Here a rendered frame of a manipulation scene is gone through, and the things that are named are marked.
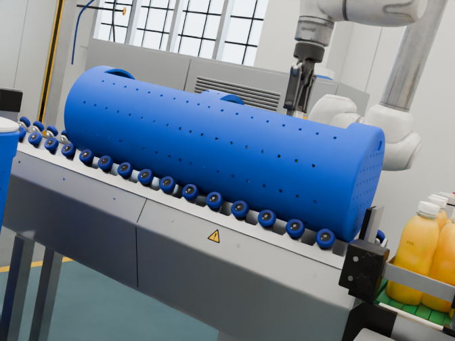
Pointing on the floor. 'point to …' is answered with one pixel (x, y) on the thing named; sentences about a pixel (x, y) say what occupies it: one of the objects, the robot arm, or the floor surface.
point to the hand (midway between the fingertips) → (292, 124)
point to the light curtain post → (56, 61)
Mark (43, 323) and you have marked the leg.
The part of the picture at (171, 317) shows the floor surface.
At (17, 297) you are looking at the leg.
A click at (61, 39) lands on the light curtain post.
